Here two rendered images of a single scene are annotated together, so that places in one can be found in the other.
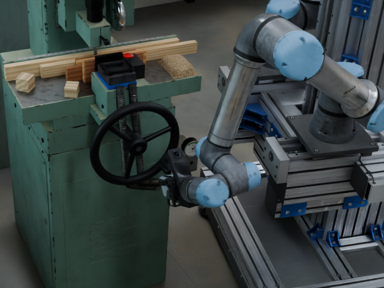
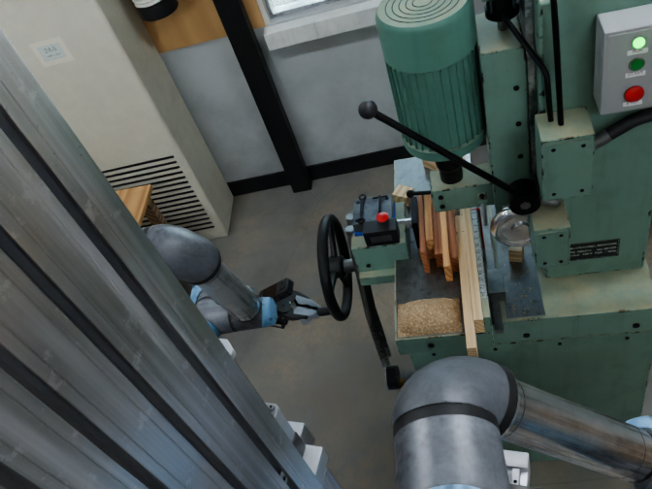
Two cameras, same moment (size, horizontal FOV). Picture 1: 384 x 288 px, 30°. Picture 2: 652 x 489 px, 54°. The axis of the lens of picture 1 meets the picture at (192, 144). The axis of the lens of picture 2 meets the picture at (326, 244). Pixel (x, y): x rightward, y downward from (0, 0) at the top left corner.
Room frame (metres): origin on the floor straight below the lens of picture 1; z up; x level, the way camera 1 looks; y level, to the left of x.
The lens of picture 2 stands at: (2.66, -0.59, 2.08)
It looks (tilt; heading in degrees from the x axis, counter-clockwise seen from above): 46 degrees down; 139
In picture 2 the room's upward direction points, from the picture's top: 22 degrees counter-clockwise
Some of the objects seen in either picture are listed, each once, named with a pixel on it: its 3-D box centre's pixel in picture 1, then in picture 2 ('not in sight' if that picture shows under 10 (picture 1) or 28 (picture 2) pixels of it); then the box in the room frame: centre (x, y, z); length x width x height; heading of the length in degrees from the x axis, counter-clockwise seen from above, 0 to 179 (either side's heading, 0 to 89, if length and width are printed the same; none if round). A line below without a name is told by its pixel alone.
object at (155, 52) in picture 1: (122, 58); (462, 251); (2.13, 0.25, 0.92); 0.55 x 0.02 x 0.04; 119
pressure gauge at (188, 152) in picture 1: (190, 148); (395, 378); (2.03, 0.00, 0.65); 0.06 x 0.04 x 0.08; 119
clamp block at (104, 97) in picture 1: (120, 91); (381, 237); (1.92, 0.23, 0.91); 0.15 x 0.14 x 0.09; 119
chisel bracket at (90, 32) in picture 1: (93, 30); (463, 190); (2.10, 0.34, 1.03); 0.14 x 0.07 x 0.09; 29
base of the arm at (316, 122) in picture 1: (334, 117); not in sight; (1.94, -0.44, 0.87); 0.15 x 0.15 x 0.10
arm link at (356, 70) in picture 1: (342, 86); not in sight; (1.93, -0.44, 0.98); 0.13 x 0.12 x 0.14; 33
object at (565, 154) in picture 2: not in sight; (564, 155); (2.35, 0.31, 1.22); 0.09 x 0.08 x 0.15; 29
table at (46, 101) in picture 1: (110, 91); (418, 244); (2.00, 0.27, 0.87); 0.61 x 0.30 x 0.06; 119
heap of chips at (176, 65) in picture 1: (177, 62); (427, 312); (2.13, 0.07, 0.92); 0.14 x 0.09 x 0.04; 29
